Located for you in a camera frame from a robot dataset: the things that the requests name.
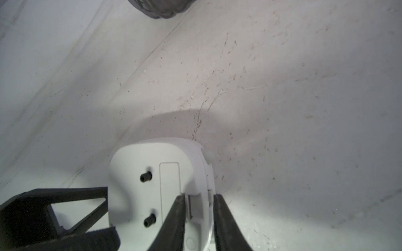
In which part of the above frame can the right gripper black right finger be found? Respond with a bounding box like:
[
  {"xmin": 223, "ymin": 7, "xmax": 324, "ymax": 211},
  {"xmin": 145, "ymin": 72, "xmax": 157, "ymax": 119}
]
[{"xmin": 213, "ymin": 194, "xmax": 252, "ymax": 251}]

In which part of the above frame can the dark glass vase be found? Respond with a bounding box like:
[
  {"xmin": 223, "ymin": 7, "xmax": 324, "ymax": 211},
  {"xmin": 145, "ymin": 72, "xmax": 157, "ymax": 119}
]
[{"xmin": 128, "ymin": 0, "xmax": 195, "ymax": 19}]

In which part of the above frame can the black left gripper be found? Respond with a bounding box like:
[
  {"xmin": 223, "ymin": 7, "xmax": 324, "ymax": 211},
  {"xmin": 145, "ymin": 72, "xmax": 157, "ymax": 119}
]
[{"xmin": 1, "ymin": 187, "xmax": 120, "ymax": 251}]

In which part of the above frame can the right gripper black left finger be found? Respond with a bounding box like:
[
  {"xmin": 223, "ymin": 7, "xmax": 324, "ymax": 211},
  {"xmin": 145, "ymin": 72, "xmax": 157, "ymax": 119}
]
[{"xmin": 148, "ymin": 195, "xmax": 186, "ymax": 251}]

